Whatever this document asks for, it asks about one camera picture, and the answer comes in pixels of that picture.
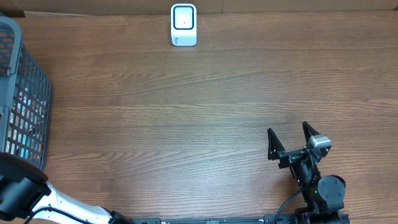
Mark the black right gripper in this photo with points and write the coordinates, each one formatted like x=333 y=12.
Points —
x=276 y=149

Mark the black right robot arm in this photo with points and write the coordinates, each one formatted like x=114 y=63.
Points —
x=323 y=196

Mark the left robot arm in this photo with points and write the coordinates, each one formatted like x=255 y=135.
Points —
x=26 y=193

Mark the white barcode scanner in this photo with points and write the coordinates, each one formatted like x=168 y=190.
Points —
x=183 y=25

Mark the grey plastic mesh basket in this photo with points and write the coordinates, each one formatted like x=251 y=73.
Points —
x=26 y=99

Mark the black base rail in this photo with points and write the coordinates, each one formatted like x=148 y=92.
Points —
x=211 y=221

